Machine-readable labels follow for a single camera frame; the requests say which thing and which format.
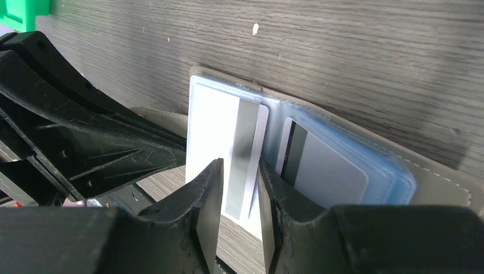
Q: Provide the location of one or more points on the grey card holder wallet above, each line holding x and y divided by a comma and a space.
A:
396, 175

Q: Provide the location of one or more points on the white magnetic stripe card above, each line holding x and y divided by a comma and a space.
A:
222, 125

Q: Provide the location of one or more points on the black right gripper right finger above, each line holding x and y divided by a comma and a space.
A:
300, 236

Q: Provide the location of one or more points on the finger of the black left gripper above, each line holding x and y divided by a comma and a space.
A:
54, 159
36, 76

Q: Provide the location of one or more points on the grey magnetic stripe card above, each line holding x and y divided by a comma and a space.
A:
318, 170

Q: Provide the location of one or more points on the green plastic bin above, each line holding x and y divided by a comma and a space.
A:
20, 15

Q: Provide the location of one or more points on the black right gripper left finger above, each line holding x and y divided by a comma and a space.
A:
65, 239

